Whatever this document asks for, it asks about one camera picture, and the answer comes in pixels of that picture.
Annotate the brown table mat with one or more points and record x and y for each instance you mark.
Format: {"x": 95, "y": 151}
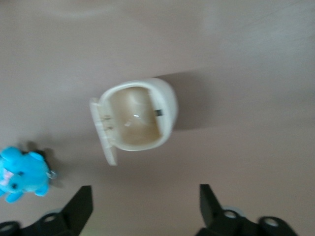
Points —
{"x": 221, "y": 49}

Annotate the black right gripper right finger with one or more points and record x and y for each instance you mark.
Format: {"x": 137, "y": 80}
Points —
{"x": 221, "y": 221}

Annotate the cream white trash can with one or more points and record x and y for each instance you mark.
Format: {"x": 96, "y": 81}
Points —
{"x": 165, "y": 103}

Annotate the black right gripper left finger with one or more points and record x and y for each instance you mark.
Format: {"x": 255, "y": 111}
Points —
{"x": 71, "y": 216}

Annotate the blue teddy bear plush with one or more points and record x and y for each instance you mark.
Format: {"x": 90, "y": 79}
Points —
{"x": 27, "y": 169}

